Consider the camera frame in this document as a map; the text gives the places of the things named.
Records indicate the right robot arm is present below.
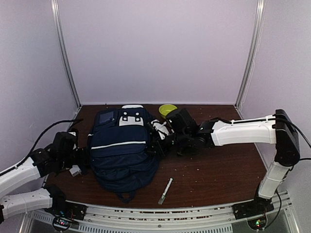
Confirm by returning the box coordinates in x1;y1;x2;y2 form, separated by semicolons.
148;108;303;219

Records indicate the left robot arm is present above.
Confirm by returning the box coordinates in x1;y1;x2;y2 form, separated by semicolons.
0;127;88;222

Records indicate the aluminium corner post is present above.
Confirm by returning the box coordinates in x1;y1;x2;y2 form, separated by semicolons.
235;0;266;111
51;0;82;108

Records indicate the navy blue student backpack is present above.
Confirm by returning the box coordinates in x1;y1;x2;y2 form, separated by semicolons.
87;104;159;203

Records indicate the lime green bowl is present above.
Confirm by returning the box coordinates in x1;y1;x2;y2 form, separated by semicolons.
158;104;177;119

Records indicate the aluminium front rail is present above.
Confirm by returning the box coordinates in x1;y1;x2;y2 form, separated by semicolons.
19;190;299;233

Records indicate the right aluminium corner post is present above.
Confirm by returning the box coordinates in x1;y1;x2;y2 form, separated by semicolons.
235;0;266;111

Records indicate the white charger with cable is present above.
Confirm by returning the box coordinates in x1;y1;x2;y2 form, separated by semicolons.
69;165;81;177

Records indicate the white green marker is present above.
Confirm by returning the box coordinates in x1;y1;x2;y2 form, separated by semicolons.
158;177;173;205

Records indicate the left aluminium corner post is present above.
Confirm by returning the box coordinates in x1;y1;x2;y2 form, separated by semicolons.
51;0;82;108

